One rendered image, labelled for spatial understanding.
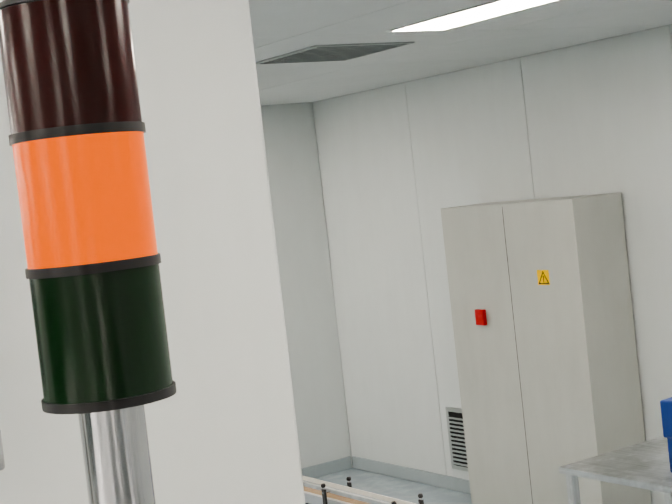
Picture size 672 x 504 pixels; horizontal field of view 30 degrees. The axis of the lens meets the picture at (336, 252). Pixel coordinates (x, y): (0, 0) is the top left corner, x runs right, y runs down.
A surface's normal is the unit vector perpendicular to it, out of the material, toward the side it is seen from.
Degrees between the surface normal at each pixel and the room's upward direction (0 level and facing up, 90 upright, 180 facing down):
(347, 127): 90
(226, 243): 90
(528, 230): 90
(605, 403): 90
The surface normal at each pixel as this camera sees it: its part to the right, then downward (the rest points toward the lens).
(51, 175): -0.27, 0.08
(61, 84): 0.04, 0.05
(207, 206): 0.55, -0.02
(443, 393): -0.83, 0.12
